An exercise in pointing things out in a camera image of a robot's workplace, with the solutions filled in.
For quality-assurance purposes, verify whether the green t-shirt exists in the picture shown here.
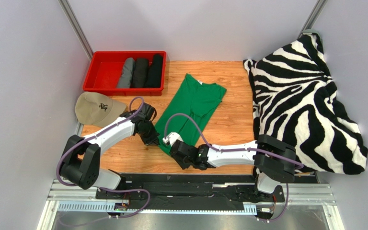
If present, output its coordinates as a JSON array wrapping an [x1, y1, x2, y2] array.
[[155, 74, 227, 155]]

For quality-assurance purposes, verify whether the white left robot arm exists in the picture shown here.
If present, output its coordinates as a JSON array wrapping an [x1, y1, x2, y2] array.
[[57, 103, 159, 190]]

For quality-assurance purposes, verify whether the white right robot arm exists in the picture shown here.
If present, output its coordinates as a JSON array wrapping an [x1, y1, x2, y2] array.
[[162, 132, 303, 194]]

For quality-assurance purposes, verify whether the black rolled t-shirt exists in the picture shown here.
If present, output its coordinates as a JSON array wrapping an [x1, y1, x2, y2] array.
[[144, 54, 163, 88]]

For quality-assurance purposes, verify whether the dark grey rolled t-shirt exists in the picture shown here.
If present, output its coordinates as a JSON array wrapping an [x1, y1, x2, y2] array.
[[131, 58, 149, 88]]

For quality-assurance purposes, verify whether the beige baseball cap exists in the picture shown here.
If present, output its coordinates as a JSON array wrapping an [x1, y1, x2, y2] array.
[[75, 92, 127, 127]]

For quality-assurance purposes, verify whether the red plastic bin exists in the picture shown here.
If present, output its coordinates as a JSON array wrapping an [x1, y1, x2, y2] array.
[[82, 50, 167, 96]]

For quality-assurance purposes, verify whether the zebra print blanket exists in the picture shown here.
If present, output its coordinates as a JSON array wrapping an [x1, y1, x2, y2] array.
[[243, 33, 368, 175]]

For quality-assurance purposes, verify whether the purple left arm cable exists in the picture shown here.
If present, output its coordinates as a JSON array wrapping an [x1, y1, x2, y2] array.
[[56, 96, 151, 219]]

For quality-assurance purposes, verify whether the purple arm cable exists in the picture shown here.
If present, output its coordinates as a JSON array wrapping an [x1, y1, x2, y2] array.
[[56, 96, 151, 219], [163, 113, 304, 223]]

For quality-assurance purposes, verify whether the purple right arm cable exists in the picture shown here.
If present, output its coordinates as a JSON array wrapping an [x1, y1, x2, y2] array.
[[163, 113, 304, 223]]

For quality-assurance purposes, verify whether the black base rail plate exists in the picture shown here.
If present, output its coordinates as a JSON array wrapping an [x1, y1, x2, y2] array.
[[95, 173, 288, 212]]

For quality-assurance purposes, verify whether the left aluminium frame post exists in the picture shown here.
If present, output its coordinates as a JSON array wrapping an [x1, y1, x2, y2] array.
[[58, 0, 93, 60]]

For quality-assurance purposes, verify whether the aluminium frame post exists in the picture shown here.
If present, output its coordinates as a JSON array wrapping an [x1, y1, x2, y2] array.
[[298, 0, 328, 37], [58, 0, 93, 60]]

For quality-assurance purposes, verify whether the right aluminium frame post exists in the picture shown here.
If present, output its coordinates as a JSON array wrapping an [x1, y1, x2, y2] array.
[[298, 0, 328, 37]]

